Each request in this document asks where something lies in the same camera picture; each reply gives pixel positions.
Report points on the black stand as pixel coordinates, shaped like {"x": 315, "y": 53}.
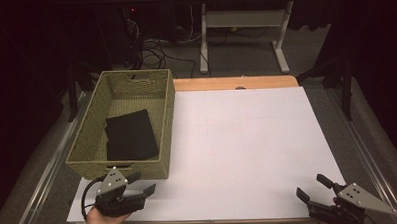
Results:
{"x": 343, "y": 77}
{"x": 73, "y": 89}

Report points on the dark computer tower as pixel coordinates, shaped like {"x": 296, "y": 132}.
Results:
{"x": 120, "y": 38}

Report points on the metal floor rail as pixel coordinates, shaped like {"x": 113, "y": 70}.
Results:
{"x": 364, "y": 153}
{"x": 45, "y": 174}

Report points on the white metal desk frame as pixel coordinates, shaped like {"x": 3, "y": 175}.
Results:
{"x": 246, "y": 18}

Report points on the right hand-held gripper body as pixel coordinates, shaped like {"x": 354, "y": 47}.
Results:
{"x": 353, "y": 203}

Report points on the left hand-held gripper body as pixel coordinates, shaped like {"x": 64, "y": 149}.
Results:
{"x": 118, "y": 201}

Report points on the black cloth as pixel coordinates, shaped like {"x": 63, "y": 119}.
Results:
{"x": 130, "y": 136}

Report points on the green woven basket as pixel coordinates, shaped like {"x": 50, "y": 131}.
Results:
{"x": 119, "y": 101}

